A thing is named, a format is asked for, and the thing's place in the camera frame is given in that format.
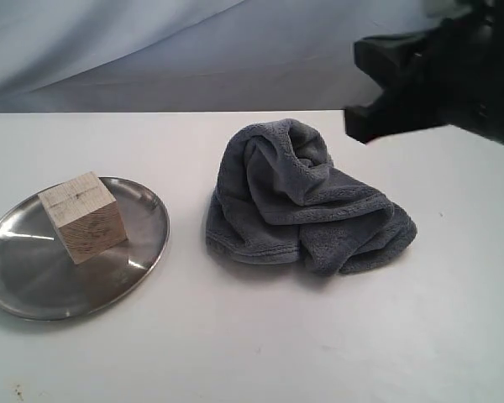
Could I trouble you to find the grey-blue backdrop cloth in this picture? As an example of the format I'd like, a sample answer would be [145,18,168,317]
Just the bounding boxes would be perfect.
[0,1,433,113]

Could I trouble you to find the round stainless steel plate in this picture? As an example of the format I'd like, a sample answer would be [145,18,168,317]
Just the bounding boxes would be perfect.
[0,175,170,322]

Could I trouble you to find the light wooden cube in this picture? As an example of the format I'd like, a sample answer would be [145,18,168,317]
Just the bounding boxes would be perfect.
[38,171,127,264]

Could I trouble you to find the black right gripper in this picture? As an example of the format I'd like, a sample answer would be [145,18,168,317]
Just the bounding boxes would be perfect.
[344,17,504,145]

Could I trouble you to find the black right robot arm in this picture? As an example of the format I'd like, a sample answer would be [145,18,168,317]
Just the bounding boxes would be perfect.
[344,1,504,145]

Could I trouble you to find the grey fleece towel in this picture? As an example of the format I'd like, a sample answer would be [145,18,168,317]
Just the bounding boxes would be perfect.
[206,119,417,277]

